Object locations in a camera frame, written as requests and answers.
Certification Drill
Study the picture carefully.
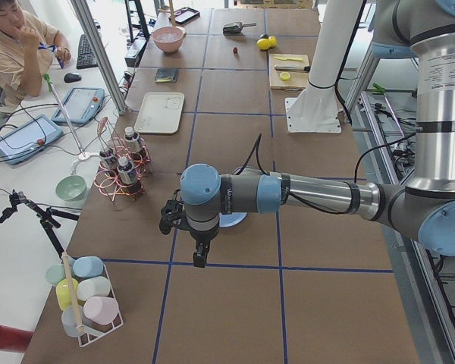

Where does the blue plastic cup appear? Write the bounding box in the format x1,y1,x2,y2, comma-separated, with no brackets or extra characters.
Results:
73,256,104,278

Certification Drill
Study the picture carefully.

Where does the copper wire bottle rack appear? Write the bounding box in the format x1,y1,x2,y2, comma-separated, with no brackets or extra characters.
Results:
93,117,151,201

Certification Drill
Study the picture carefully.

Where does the yellow lemon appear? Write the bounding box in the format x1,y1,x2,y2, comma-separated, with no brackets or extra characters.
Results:
256,38,271,51
268,36,277,48

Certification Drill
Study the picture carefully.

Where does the pink plastic cup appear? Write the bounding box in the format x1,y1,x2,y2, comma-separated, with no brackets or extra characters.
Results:
83,297,119,325

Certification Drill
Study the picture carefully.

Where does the blue teach pendant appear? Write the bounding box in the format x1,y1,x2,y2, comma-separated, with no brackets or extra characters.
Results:
61,86,105,125
0,115,64,165

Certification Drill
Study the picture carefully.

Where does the white plastic cup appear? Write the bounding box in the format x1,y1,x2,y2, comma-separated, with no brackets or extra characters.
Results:
77,276,111,301

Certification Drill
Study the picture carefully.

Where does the steel scoop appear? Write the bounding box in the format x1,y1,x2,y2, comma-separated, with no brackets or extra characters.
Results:
222,22,257,35

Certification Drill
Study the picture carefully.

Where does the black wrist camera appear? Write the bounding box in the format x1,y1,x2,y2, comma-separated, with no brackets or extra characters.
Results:
158,189,184,235

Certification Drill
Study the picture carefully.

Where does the pink bowl with ice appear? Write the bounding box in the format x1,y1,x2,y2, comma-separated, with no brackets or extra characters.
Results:
152,27,187,53

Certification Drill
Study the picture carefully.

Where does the cream bear tray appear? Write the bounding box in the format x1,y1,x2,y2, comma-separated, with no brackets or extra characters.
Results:
133,92,185,134

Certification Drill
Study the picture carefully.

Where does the steel cylinder tool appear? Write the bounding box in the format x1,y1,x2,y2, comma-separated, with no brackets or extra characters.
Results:
275,65,311,73

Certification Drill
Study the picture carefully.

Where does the white wire cup rack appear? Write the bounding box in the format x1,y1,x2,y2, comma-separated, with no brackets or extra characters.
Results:
60,253,124,347

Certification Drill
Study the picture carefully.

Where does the aluminium frame post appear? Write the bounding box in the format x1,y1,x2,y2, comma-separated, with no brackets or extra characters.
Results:
71,0,127,115

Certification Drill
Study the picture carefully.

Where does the black keyboard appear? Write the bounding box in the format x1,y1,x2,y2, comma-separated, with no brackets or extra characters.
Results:
76,34,98,69

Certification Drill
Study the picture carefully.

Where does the grey folded cloth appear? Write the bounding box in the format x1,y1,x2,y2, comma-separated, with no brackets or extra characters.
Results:
155,67,179,83

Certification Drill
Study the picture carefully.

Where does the wooden cutting board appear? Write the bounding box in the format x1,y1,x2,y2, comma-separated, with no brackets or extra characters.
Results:
268,54,310,90

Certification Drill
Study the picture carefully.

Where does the green bowl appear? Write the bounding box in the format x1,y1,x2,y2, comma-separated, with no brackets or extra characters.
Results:
55,175,87,202

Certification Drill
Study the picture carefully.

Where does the blue plate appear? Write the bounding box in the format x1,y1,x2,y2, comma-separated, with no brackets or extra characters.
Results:
219,212,247,228

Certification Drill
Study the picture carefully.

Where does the yellow plastic cup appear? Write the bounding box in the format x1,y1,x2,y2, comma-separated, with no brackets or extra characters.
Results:
55,278,72,311

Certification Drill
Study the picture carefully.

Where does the black mouse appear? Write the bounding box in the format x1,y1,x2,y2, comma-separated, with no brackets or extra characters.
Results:
63,72,82,83

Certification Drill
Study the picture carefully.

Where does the seated person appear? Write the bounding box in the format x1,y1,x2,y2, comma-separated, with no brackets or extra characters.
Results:
0,1,71,107

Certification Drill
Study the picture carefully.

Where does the yellow plastic knife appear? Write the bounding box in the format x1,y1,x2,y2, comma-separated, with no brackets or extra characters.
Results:
274,55,304,61

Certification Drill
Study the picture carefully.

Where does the lemon half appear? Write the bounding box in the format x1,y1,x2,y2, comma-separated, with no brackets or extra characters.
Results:
279,71,291,82

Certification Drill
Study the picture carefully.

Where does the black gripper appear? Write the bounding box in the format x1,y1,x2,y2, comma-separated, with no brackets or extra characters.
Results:
190,227,217,268

